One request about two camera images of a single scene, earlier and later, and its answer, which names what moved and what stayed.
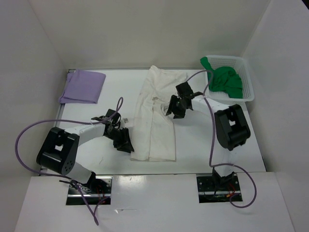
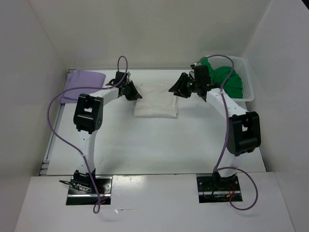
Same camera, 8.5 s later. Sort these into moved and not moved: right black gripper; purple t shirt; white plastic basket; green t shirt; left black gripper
Moved: left black gripper; right black gripper
Not moved: purple t shirt; white plastic basket; green t shirt
